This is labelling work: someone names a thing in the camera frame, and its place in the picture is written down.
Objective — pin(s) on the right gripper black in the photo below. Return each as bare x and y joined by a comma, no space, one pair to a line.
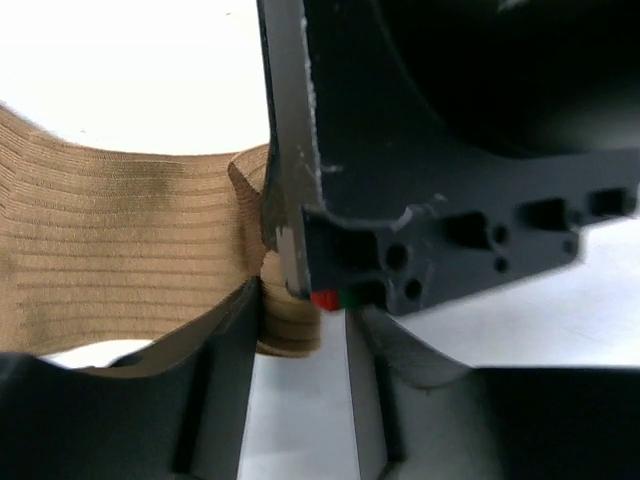
424,151

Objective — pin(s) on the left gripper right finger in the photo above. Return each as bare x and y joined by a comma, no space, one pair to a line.
419,414

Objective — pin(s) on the brown sock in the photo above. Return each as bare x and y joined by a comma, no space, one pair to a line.
101,245

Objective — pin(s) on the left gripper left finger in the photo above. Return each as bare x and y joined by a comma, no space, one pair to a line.
173,410

